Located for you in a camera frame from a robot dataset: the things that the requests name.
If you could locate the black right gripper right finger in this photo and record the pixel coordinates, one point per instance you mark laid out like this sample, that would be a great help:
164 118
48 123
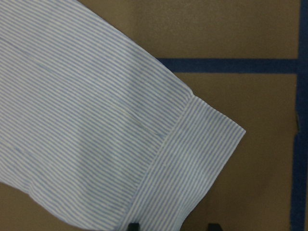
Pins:
214 227

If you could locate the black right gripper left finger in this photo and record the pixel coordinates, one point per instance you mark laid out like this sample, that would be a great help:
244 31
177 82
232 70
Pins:
134 227

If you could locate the blue striped dress shirt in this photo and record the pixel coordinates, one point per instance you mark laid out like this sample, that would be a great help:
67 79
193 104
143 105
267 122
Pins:
95 129

